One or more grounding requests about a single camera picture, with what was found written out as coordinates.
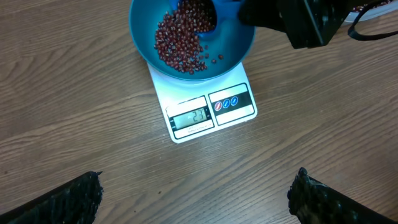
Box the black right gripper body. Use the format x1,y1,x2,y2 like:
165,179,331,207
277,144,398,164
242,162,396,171
238,0,379,50

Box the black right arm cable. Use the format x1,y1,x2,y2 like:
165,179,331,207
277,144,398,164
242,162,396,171
347,0,398,42

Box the clear plastic bean container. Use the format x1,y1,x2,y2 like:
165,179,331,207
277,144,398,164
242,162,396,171
343,0,397,24

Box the blue plastic measuring scoop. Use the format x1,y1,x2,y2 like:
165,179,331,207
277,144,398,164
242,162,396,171
189,0,243,40

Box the red beans in container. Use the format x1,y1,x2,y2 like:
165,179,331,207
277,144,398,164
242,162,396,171
352,0,394,12

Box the red beans in bowl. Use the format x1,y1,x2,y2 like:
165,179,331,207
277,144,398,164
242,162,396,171
154,0,216,75

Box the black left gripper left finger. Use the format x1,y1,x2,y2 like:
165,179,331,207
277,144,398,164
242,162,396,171
1,171,103,224

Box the white digital kitchen scale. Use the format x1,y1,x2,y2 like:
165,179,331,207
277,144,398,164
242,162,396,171
149,63,257,144

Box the teal plastic bowl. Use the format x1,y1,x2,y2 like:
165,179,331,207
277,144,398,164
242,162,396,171
129,0,256,80

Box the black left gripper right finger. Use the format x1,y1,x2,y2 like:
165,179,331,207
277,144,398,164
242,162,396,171
287,167,397,224

